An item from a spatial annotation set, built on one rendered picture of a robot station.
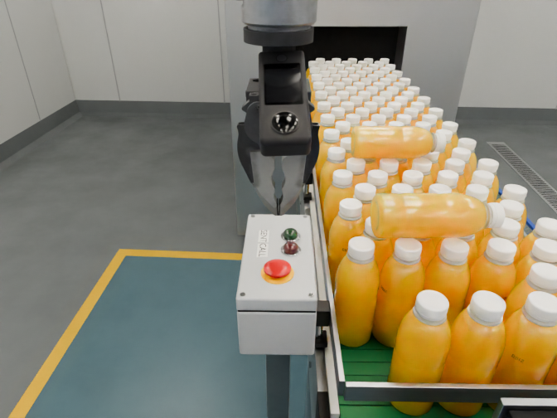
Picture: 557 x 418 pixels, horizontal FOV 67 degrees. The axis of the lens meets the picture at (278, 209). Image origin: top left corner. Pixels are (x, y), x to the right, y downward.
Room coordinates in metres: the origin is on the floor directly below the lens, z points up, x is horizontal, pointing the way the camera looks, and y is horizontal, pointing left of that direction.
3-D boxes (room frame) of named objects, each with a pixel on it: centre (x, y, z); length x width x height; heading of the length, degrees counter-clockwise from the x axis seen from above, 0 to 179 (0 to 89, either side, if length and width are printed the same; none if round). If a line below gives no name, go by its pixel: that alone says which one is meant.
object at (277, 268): (0.43, 0.00, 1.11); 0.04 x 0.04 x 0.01
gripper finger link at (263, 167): (0.46, 0.02, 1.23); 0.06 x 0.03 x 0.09; 179
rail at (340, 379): (1.16, -0.10, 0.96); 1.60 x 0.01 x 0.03; 179
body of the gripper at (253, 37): (0.46, 0.00, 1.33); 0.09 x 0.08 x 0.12; 179
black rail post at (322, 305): (0.50, -0.07, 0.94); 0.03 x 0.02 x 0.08; 179
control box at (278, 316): (0.48, 0.00, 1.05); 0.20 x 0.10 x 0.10; 179
